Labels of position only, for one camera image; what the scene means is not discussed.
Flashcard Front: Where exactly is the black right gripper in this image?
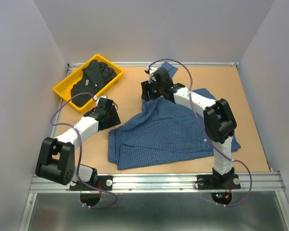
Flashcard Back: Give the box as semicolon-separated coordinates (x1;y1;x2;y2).
141;78;164;102

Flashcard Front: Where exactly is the blue plaid long sleeve shirt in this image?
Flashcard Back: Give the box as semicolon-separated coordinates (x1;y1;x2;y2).
108;63;240;170

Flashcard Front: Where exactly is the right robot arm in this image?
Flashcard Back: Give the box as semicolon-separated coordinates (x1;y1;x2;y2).
141;67;236;190

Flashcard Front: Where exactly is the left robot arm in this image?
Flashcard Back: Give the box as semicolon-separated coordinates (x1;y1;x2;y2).
36;97;120;190

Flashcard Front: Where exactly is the black striped shirt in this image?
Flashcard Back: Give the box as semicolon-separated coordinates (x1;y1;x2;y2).
70;60;117;97

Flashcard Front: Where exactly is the yellow plastic bin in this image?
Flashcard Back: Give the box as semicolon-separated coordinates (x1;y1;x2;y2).
53;54;124;113

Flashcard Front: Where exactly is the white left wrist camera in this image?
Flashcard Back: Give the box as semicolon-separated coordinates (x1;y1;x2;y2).
92;95;108;102

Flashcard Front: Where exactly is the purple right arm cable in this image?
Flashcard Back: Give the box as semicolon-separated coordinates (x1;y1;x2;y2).
145;58;253;208

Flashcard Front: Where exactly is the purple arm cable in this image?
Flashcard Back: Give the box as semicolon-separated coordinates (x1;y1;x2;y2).
50;92;118;209
145;58;253;208

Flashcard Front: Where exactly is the aluminium back rail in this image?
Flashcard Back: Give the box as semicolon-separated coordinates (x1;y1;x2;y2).
67;61;239;67

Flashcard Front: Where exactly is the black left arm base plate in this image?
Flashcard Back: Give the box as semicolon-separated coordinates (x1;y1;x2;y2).
69;175;113;191

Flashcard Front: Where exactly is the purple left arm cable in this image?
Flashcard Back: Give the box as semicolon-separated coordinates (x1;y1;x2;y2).
50;92;118;209

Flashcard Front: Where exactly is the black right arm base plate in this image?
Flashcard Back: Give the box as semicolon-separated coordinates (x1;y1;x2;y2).
196;174;241;191

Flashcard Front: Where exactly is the aluminium front rail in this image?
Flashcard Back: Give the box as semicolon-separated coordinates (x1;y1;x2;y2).
29;172;286;193

